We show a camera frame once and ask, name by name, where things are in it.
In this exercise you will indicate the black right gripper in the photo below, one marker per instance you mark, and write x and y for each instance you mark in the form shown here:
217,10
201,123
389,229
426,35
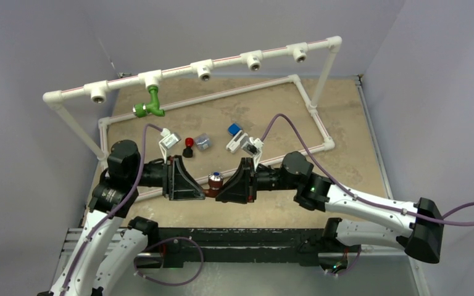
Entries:
239,190

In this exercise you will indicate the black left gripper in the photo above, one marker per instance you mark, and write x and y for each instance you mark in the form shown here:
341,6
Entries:
177,182

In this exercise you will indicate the brown copper faucet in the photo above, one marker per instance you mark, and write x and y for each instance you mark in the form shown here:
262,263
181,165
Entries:
215,182

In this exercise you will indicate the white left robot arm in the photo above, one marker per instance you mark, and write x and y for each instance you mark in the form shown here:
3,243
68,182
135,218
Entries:
116,192

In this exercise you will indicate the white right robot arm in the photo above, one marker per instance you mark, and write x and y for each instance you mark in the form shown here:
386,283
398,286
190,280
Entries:
413,226

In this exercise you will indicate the red and black faucet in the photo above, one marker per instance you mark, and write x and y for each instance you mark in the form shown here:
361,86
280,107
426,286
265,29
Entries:
188,150

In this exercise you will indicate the clear grey faucet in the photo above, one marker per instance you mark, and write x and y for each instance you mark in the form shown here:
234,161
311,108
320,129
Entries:
203,142

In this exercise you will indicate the blue and white faucet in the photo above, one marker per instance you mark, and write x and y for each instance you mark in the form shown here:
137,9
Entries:
238,138

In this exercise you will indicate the green faucet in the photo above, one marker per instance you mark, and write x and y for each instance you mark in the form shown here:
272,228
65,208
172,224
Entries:
153,107

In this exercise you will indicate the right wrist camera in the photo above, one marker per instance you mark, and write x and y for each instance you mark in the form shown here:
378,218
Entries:
254,147

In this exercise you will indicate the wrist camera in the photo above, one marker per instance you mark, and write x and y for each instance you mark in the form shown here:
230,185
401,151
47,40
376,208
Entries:
254,147
168,140

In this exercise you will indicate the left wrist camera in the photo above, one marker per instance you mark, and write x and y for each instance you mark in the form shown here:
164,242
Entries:
168,140

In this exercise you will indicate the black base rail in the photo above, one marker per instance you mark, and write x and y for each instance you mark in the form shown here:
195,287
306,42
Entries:
306,247

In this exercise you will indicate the aluminium frame rail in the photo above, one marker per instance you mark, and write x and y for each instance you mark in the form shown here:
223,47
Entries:
97,272

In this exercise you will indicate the white PVC pipe frame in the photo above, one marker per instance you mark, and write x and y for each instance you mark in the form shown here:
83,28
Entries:
97,91

